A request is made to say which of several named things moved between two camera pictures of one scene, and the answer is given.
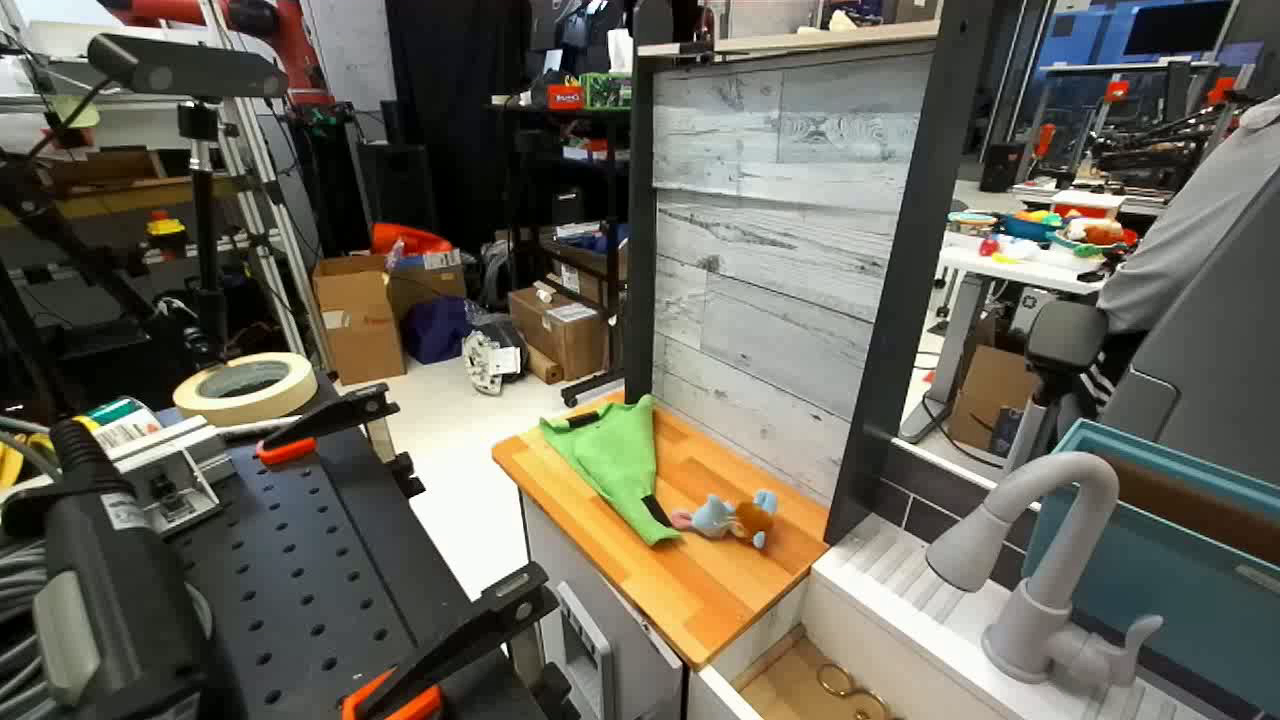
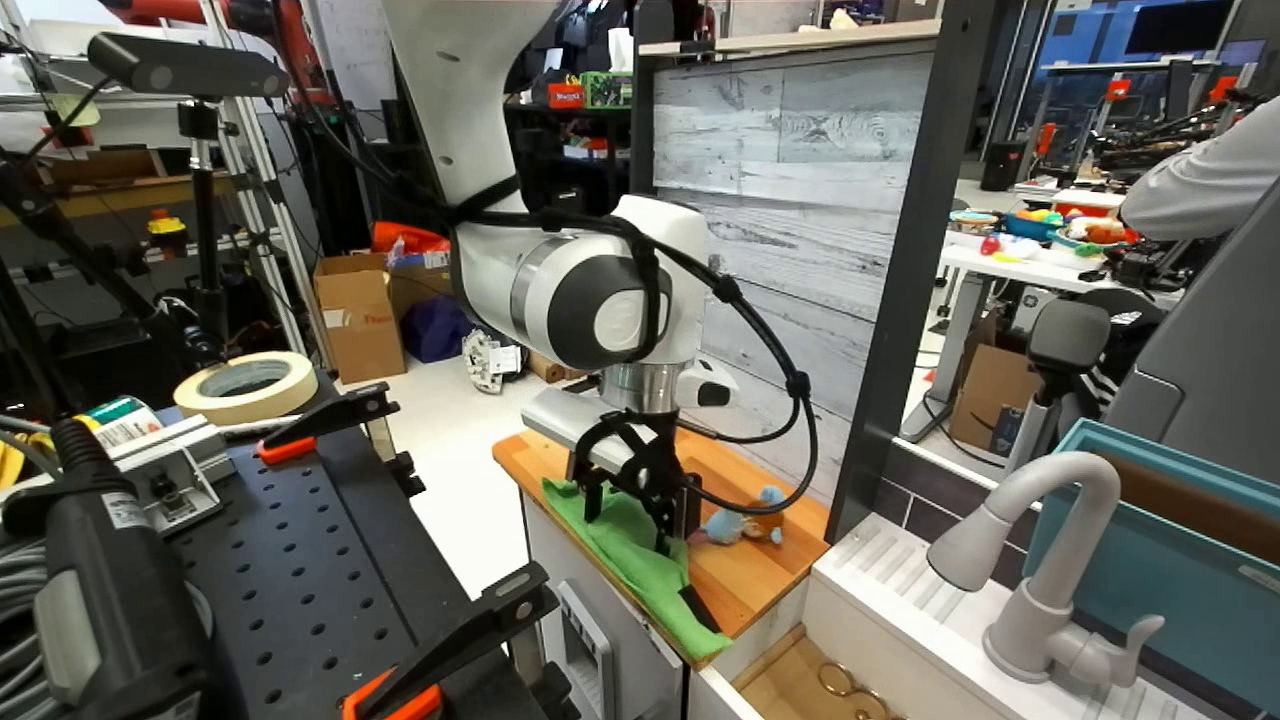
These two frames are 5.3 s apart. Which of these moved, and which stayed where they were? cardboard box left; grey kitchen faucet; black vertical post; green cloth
Moved: green cloth
Stayed: cardboard box left; grey kitchen faucet; black vertical post
